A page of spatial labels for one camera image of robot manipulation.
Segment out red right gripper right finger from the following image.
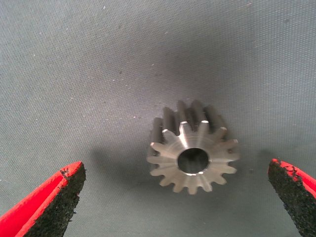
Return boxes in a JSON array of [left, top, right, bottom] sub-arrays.
[[268, 158, 316, 237]]

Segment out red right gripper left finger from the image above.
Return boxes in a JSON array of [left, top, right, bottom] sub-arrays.
[[0, 161, 86, 237]]

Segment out dark steel gear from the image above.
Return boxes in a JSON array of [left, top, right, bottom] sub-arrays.
[[145, 99, 240, 196]]

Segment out dark grey table cloth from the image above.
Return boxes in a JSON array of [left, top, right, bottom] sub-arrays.
[[0, 0, 316, 237]]

